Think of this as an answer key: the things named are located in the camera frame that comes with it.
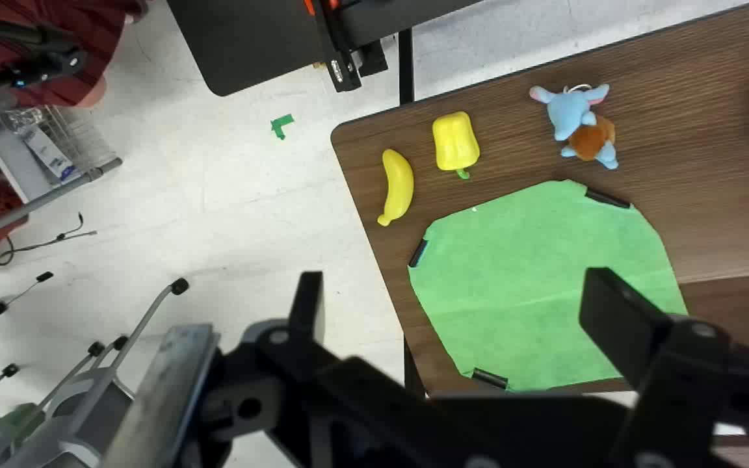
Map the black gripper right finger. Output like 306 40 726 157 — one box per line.
580 269 674 387

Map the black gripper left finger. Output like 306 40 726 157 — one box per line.
289 270 324 348

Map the blue plush doll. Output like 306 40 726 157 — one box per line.
529 84 619 170

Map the green cloth mat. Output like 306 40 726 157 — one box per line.
408 183 688 392

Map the yellow toy banana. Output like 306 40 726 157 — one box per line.
377 149 416 226

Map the green floor tape marker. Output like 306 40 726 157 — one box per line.
272 114 296 140

